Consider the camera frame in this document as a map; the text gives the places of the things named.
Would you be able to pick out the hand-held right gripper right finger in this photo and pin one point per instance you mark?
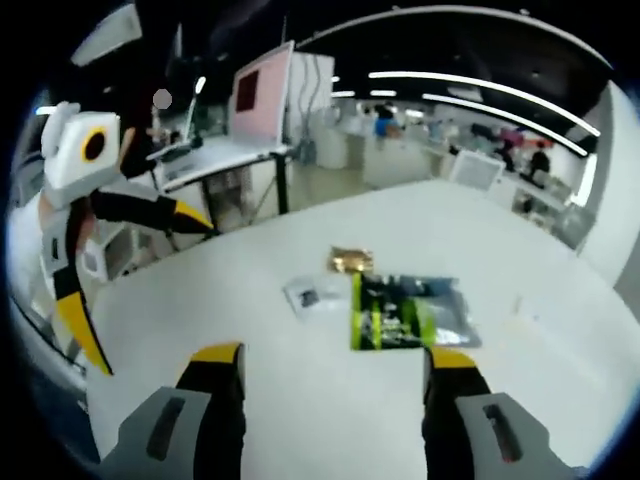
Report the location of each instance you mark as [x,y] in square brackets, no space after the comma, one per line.
[450,400]

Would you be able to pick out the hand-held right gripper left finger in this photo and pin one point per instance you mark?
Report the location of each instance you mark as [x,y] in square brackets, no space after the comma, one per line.
[215,400]

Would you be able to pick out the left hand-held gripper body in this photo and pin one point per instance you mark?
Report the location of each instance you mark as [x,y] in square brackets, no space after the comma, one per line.
[70,165]

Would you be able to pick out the blue white skincare sachet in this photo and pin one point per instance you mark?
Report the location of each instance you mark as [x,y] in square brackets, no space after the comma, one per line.
[457,315]

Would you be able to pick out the green black skincare sachet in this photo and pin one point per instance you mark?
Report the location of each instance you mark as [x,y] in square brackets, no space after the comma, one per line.
[385,315]

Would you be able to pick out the small clear skincare sachet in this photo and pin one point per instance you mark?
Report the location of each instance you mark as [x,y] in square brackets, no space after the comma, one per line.
[310,297]

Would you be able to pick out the gold skincare sachet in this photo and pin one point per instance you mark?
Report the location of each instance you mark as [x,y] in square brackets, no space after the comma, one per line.
[350,260]

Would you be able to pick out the white desk with black legs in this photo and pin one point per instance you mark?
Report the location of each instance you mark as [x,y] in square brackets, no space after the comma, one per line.
[283,185]

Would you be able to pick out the white mesh office chair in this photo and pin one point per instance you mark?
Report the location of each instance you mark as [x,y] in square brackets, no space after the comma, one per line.
[477,170]

